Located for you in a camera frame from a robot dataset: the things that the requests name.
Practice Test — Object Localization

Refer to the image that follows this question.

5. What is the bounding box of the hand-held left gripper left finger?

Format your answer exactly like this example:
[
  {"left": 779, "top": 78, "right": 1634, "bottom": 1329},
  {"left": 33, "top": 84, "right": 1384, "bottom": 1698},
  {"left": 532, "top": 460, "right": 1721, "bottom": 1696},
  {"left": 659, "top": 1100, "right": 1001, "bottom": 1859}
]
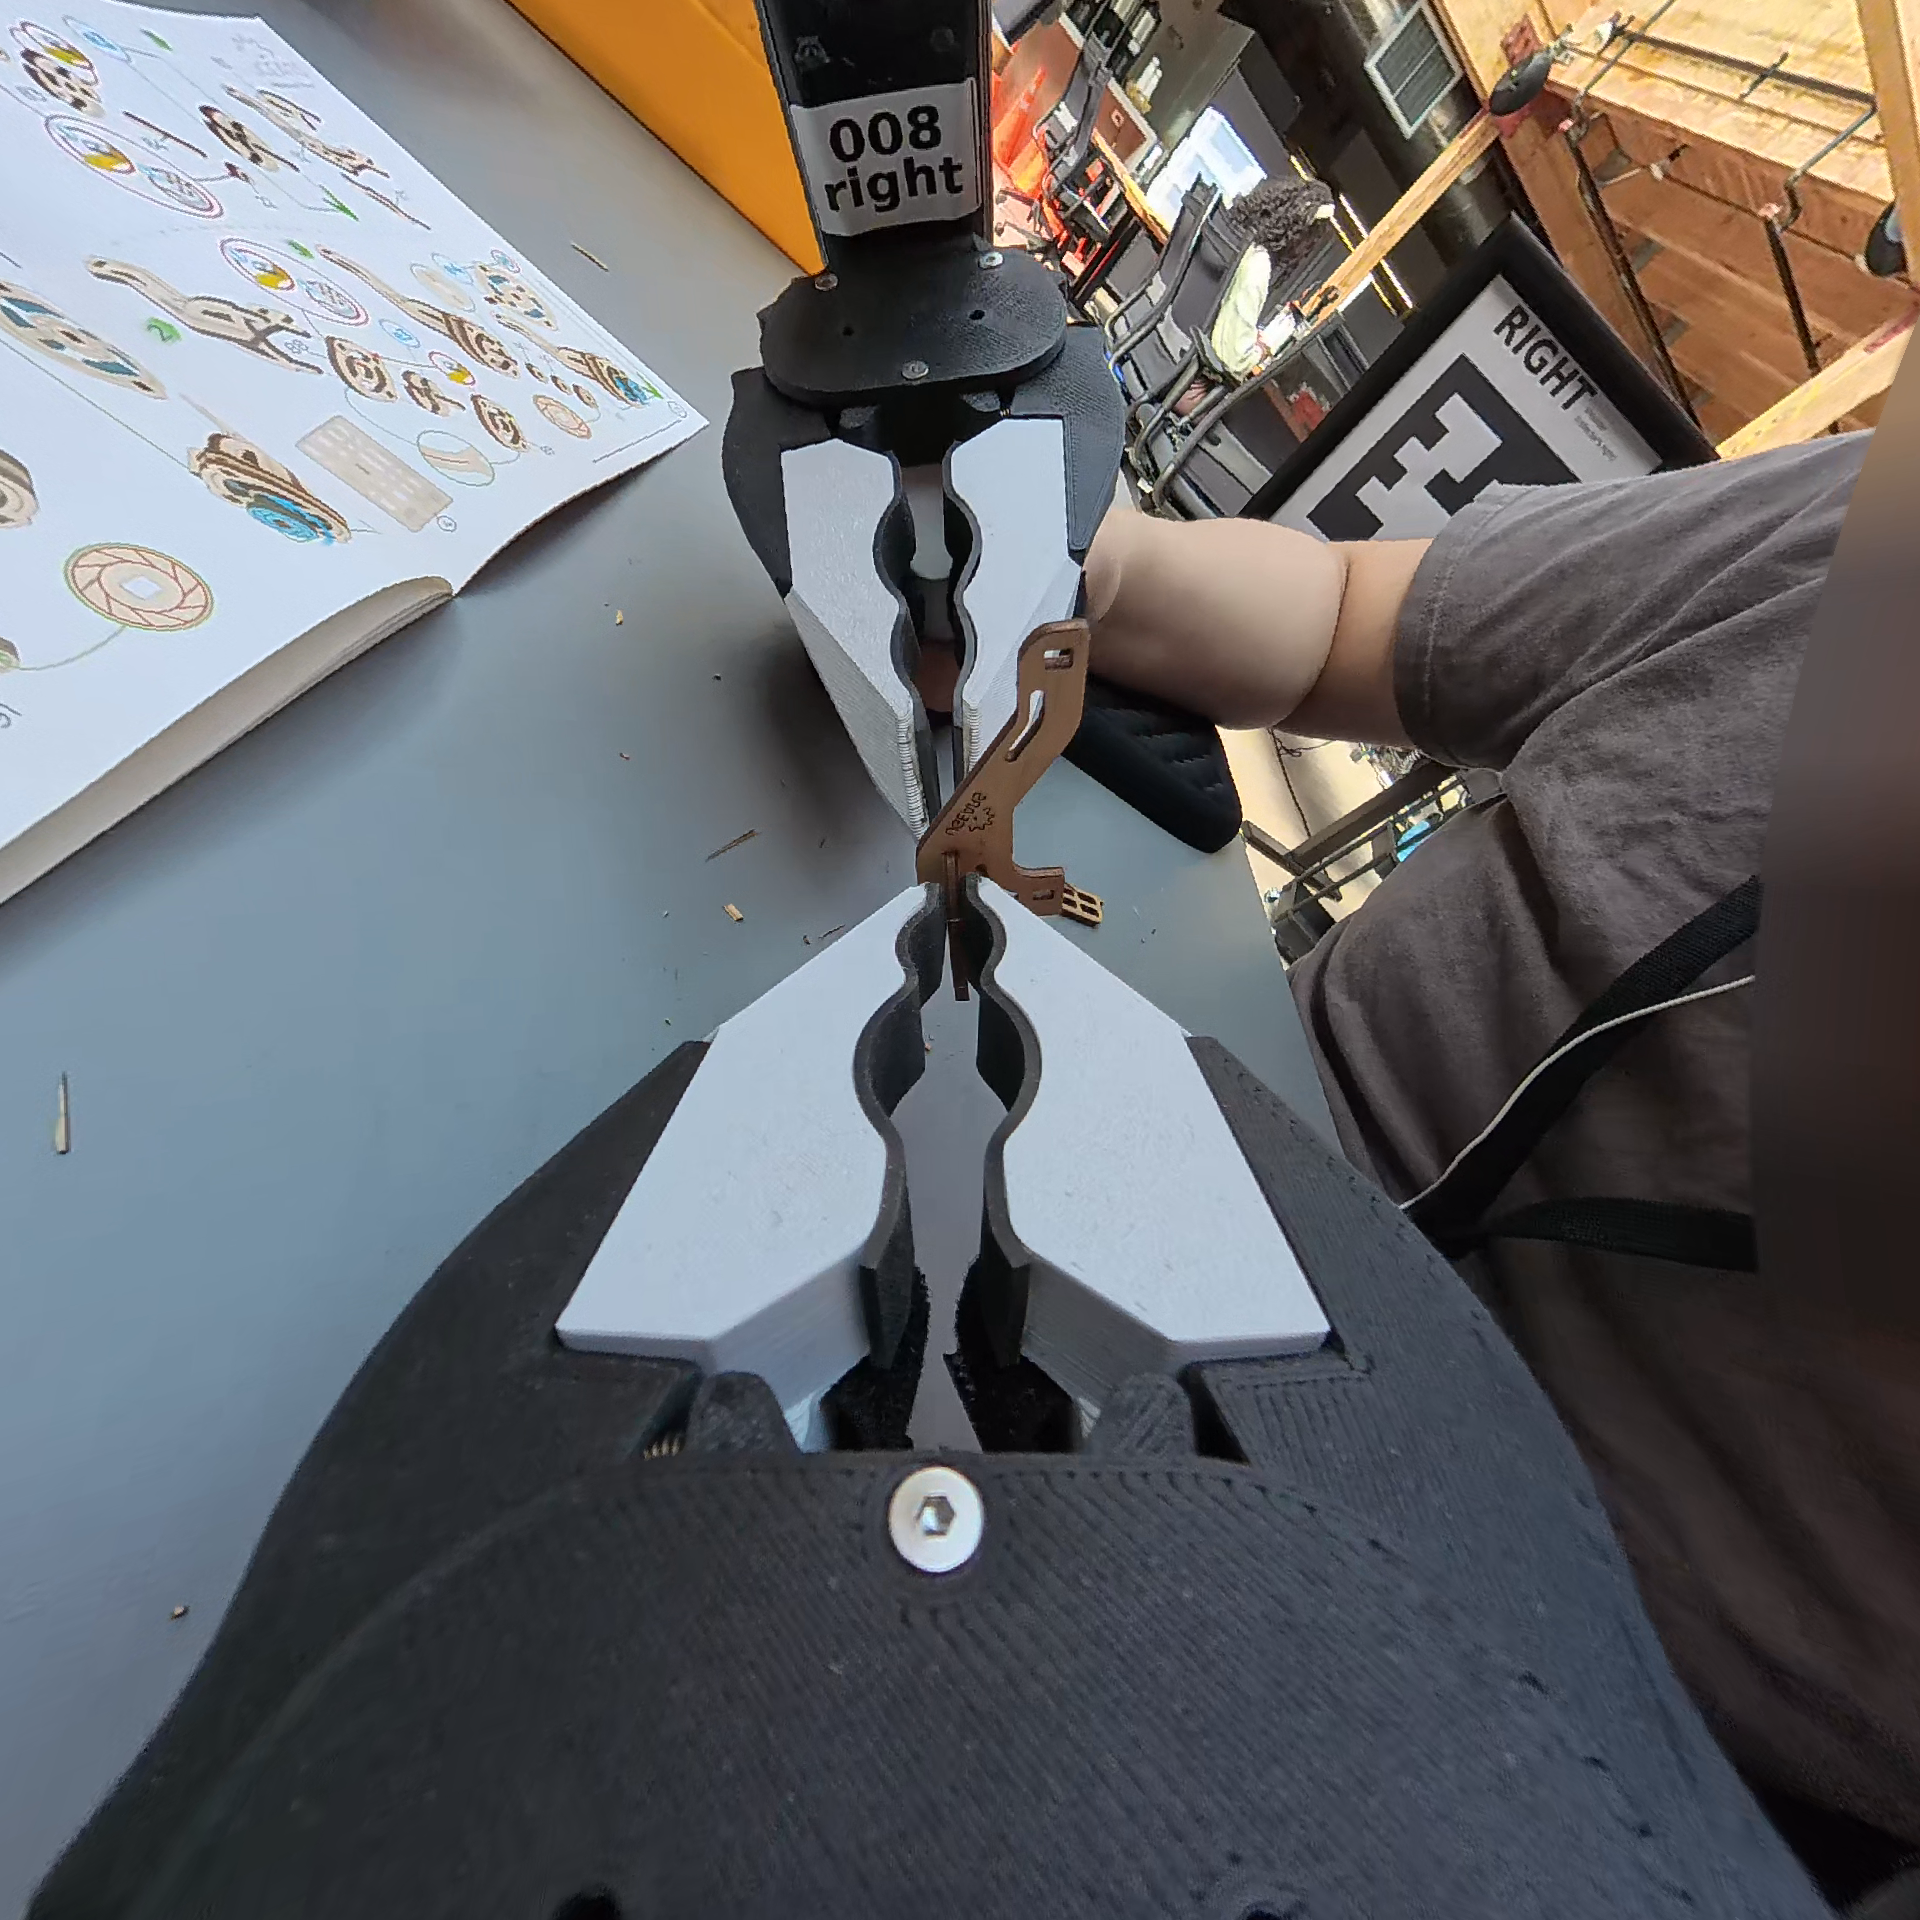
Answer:
[{"left": 556, "top": 882, "right": 923, "bottom": 1451}]

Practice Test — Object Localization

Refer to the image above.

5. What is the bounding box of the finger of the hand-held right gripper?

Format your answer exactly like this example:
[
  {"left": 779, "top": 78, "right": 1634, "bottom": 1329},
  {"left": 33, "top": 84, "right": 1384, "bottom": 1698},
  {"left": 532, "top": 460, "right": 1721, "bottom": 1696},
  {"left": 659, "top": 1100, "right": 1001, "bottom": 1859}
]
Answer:
[
  {"left": 945, "top": 416, "right": 1088, "bottom": 804},
  {"left": 779, "top": 442, "right": 923, "bottom": 836}
]

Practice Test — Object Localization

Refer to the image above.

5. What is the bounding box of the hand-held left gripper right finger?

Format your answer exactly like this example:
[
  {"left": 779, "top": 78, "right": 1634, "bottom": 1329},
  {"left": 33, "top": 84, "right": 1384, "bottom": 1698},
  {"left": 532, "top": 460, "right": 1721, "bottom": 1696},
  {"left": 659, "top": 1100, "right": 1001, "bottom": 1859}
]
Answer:
[{"left": 970, "top": 880, "right": 1336, "bottom": 1449}]

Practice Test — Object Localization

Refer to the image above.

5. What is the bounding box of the long wooden lever part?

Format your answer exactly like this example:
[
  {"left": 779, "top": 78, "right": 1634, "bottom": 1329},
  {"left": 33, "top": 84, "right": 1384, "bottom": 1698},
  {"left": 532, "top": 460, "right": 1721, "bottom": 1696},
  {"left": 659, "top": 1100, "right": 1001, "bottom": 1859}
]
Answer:
[{"left": 914, "top": 617, "right": 1106, "bottom": 924}]

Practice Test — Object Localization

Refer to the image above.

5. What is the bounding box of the person's right forearm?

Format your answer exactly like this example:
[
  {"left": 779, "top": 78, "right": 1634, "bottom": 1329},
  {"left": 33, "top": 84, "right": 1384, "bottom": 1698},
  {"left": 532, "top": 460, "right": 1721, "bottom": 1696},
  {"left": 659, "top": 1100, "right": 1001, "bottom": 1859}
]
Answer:
[{"left": 1084, "top": 507, "right": 1440, "bottom": 742}]

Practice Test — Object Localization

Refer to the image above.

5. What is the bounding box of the black ribbed pad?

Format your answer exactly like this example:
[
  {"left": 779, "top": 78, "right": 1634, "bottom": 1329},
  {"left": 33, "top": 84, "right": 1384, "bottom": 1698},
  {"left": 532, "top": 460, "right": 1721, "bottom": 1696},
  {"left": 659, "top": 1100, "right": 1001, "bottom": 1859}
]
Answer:
[{"left": 1068, "top": 679, "right": 1244, "bottom": 858}]

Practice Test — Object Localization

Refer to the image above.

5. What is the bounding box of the yellow plastic bin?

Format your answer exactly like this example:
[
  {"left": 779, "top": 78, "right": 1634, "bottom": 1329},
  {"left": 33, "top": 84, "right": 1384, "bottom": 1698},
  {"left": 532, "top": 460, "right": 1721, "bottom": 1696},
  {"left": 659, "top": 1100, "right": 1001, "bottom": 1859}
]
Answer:
[{"left": 507, "top": 0, "right": 827, "bottom": 279}]

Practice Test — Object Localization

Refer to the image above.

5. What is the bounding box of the computer monitor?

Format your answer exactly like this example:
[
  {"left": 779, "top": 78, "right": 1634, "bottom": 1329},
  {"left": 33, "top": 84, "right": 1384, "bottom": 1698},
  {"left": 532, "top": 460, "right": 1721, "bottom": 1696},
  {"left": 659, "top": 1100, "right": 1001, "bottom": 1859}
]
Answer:
[{"left": 1155, "top": 106, "right": 1274, "bottom": 227}]

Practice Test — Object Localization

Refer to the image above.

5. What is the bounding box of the black framed marker sign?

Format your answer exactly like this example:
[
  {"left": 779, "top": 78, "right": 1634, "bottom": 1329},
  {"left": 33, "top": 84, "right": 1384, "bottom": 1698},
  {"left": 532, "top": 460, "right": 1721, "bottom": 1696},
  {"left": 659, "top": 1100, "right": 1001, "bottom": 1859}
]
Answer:
[{"left": 1242, "top": 215, "right": 1721, "bottom": 545}]

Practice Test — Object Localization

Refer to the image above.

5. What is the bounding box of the open instruction booklet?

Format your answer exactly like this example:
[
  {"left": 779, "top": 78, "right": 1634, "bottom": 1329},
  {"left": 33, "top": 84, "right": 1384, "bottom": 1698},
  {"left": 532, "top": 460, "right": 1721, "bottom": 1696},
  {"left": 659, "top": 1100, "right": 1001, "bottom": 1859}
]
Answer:
[{"left": 0, "top": 0, "right": 712, "bottom": 911}]

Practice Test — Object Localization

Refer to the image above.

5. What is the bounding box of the black shoulder strap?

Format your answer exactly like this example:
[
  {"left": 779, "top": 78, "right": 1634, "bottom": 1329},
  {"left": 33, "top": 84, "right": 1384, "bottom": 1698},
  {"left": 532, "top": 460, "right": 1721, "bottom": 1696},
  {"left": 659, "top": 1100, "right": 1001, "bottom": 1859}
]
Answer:
[{"left": 1410, "top": 879, "right": 1765, "bottom": 1278}]

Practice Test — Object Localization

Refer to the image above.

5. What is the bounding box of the thin white cord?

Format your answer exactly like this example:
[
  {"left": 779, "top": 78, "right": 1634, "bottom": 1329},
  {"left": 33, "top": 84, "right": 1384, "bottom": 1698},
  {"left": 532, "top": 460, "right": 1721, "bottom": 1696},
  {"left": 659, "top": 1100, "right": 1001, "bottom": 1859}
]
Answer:
[{"left": 1399, "top": 972, "right": 1760, "bottom": 1211}]

